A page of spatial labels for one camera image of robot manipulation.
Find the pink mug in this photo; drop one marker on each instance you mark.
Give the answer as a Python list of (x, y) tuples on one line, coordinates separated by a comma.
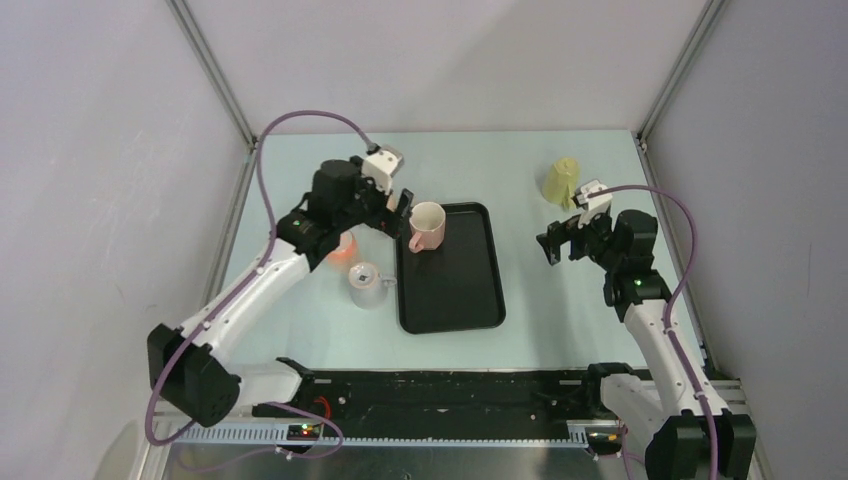
[(427, 224)]

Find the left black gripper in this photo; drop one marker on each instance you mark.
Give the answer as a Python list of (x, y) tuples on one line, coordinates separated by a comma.
[(385, 220)]

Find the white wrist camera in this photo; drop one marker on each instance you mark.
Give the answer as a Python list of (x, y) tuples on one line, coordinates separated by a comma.
[(381, 166), (593, 200)]

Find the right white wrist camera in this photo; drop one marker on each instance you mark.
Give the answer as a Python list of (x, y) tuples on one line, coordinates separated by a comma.
[(593, 200)]

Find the clear glass mug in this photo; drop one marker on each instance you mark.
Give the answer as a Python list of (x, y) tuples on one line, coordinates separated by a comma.
[(368, 287)]

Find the black rectangular tray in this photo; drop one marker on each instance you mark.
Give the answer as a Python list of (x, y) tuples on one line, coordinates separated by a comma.
[(457, 286)]

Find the aluminium frame rail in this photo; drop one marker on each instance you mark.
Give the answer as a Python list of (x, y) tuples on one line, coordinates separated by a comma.
[(266, 423)]

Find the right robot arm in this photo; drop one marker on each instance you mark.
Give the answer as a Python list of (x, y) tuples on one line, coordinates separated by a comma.
[(686, 427)]

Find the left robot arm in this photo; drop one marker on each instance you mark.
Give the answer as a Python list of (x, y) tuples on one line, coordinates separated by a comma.
[(191, 366)]

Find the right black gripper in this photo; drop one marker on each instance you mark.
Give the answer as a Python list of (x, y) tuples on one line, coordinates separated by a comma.
[(560, 232)]

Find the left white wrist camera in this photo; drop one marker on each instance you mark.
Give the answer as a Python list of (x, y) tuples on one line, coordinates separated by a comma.
[(381, 166)]

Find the yellow mug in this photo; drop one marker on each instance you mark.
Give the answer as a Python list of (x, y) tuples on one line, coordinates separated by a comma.
[(560, 184)]

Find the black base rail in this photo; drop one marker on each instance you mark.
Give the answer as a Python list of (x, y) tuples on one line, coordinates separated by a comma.
[(451, 405)]

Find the orange translucent cup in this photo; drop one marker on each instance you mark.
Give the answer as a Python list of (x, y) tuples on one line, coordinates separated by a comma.
[(346, 254)]

